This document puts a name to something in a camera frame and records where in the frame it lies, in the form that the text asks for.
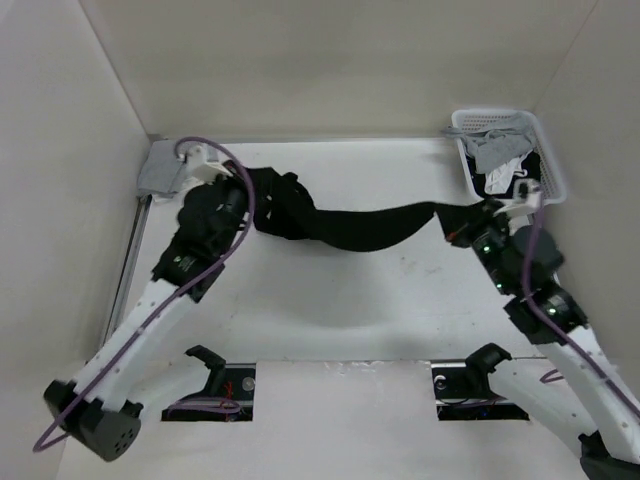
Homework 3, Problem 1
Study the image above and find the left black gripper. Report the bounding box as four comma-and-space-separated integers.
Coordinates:
207, 159, 274, 255

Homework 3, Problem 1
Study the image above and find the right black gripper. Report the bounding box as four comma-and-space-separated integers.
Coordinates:
434, 196, 516, 295

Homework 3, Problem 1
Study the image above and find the black tank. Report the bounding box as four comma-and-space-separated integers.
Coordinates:
467, 150, 541, 199
248, 167, 487, 253

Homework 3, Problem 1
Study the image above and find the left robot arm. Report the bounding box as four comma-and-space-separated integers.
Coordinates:
43, 177, 256, 462

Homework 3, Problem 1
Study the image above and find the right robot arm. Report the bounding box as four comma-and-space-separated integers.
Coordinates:
437, 200, 639, 479

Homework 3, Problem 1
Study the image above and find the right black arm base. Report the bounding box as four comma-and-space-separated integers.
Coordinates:
431, 343, 530, 421

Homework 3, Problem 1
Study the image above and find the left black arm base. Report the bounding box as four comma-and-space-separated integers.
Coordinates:
161, 345, 257, 423

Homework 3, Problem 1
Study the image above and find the white tank top in basket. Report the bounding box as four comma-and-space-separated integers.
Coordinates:
484, 154, 528, 195

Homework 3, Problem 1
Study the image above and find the folded white tank top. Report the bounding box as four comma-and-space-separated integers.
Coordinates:
151, 177, 202, 204

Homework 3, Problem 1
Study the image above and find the folded grey tank top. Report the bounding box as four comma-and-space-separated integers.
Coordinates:
137, 140, 186, 198

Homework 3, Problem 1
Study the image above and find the black tank top in basket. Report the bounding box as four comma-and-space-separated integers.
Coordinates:
467, 150, 541, 199

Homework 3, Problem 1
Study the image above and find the grey tank top in basket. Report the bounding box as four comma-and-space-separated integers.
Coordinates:
441, 113, 536, 174

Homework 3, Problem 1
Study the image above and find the white plastic laundry basket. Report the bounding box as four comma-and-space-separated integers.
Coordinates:
451, 108, 567, 205

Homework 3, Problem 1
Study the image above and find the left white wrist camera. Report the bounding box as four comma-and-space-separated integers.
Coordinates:
178, 144, 233, 183

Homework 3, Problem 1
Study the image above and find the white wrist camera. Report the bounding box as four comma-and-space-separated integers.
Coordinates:
494, 178, 544, 218
178, 144, 233, 183

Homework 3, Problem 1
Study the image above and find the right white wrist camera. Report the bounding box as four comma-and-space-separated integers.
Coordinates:
494, 178, 544, 218

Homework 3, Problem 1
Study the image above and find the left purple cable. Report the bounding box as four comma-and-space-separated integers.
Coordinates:
32, 136, 257, 454

